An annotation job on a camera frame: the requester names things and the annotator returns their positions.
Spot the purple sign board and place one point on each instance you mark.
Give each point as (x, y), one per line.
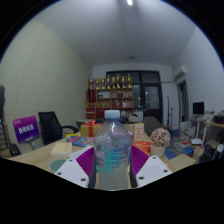
(26, 128)

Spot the black microphone stand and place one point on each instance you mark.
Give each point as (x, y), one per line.
(167, 113)

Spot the black office chair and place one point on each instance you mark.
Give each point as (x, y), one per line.
(50, 128)

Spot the wooden side desk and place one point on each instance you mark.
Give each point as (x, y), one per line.
(215, 125)

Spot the white round stool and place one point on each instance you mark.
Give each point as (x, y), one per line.
(219, 149)

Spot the black computer monitor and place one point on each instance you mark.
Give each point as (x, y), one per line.
(198, 108)

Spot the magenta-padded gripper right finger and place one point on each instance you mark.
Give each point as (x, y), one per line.
(140, 160)

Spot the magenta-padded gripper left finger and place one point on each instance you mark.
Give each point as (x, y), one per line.
(85, 161)

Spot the yellow gift box red ribbon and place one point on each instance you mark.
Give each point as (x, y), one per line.
(86, 130)

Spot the white wall air conditioner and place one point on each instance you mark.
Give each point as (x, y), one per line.
(179, 71)

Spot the wooden shelf unit with trophies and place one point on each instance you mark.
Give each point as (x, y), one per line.
(106, 100)

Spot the long ceiling light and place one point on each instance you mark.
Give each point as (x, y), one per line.
(129, 2)

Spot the stack of books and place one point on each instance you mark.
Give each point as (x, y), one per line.
(187, 130)

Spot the blue colourful book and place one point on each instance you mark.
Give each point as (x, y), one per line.
(77, 141)

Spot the orange standing card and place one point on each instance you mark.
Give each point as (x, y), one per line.
(138, 131)

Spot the pale yellow notepad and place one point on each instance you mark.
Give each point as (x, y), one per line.
(61, 149)

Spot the olive grey armchair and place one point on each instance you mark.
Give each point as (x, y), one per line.
(153, 123)

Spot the clear plastic water bottle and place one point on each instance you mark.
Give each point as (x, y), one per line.
(112, 156)

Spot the red orange book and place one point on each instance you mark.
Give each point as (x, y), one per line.
(144, 147)

